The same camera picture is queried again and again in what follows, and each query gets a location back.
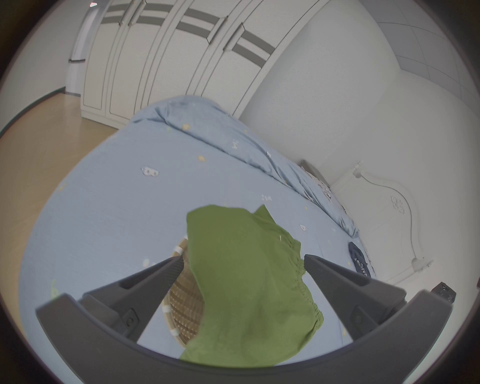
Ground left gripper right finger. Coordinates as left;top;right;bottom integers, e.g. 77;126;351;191
304;254;407;342

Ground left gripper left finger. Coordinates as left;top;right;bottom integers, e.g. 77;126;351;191
80;256;184;343

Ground pale printed pillow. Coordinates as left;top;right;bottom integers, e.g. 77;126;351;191
304;169;340;205

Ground dark blue printed T-shirt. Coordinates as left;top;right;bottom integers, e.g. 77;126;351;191
348;242;373;278

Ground green shorts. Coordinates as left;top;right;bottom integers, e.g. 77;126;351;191
179;204;324;367

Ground white wardrobe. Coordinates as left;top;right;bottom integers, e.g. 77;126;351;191
80;0;323;130

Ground round woven basket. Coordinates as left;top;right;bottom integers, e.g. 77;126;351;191
163;234;211;349

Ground pale blue quilt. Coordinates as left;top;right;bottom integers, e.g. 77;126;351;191
129;95;359;238

